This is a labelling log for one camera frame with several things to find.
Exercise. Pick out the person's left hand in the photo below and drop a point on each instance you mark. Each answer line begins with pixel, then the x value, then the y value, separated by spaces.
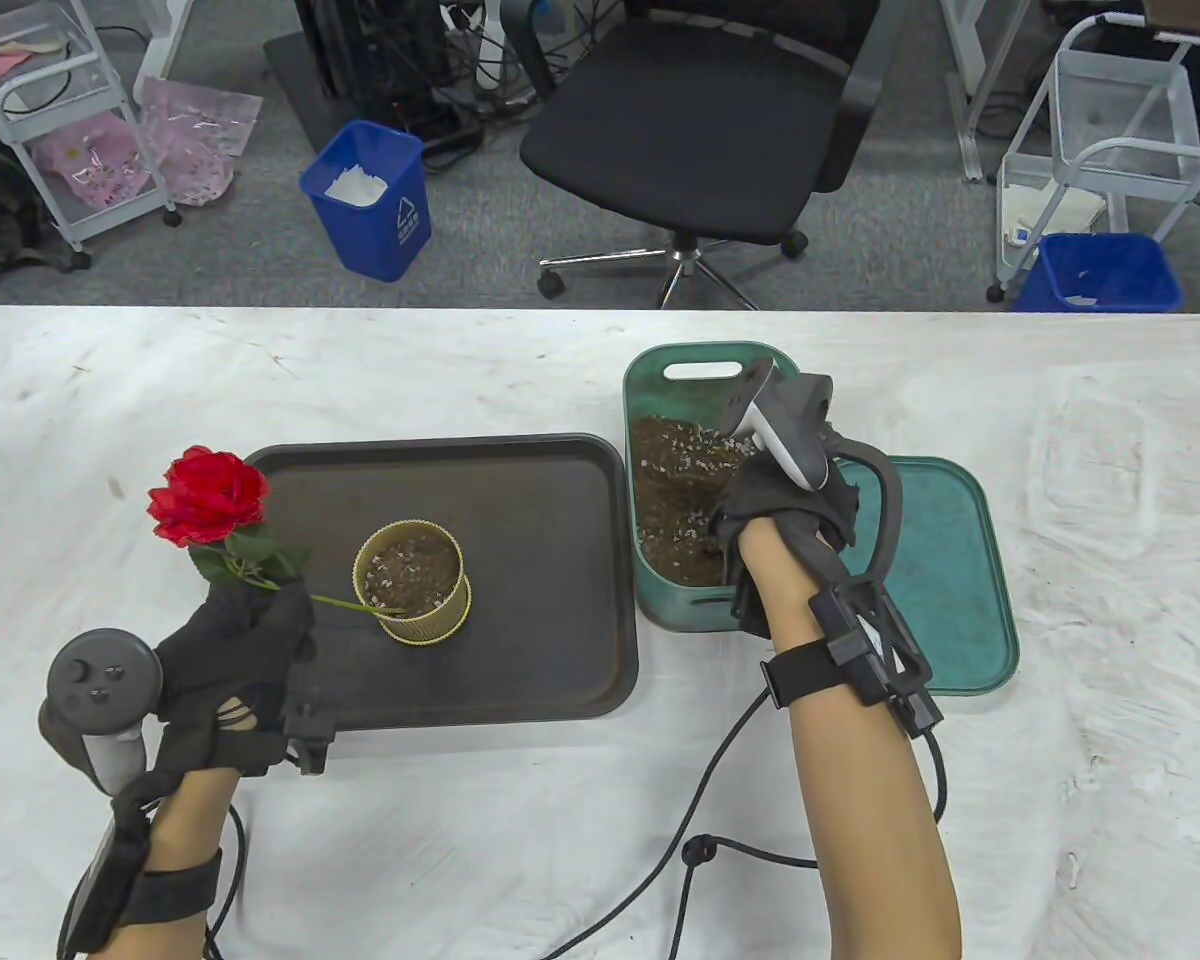
pixel 230 655

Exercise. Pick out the person's right hand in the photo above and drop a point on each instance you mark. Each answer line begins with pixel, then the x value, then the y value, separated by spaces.
pixel 790 490

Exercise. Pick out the brown potting mix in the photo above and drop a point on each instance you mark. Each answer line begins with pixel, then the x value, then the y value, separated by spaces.
pixel 410 572
pixel 675 490

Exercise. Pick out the red artificial rose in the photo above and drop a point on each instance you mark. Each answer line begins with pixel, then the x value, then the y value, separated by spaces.
pixel 205 495

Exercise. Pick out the person's left forearm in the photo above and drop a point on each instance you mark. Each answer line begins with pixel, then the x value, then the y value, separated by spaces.
pixel 185 820

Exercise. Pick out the person's right forearm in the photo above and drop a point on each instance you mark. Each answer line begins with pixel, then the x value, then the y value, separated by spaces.
pixel 860 800

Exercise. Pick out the grey handheld controller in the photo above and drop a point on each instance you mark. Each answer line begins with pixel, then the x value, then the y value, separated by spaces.
pixel 790 420
pixel 95 675

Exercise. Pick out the green plastic bin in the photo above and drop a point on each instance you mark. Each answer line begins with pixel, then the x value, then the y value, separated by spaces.
pixel 660 395

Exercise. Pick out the green plastic bin lid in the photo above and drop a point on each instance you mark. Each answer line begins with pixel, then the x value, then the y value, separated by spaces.
pixel 955 580

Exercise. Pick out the yellow ribbed flower pot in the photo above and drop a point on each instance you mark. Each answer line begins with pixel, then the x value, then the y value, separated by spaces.
pixel 420 628

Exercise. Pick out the dark brown plastic tray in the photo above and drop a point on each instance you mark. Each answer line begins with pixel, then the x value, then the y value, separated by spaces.
pixel 540 560

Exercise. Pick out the black office chair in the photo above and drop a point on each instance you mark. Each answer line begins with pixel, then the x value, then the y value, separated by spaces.
pixel 680 140

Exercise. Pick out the blue waste bin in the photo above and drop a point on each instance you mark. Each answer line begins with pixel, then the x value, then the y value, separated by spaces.
pixel 1100 275
pixel 370 225

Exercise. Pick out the white crumpled paper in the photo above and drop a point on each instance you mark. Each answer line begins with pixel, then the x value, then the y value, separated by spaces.
pixel 355 188

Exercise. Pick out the pink plastic bag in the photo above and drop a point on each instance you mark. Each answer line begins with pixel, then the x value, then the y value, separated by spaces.
pixel 200 140
pixel 95 160

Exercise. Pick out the black floor mat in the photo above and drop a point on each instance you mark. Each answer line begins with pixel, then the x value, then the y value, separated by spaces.
pixel 295 90

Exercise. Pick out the black computer tower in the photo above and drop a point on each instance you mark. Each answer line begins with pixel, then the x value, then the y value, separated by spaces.
pixel 370 50

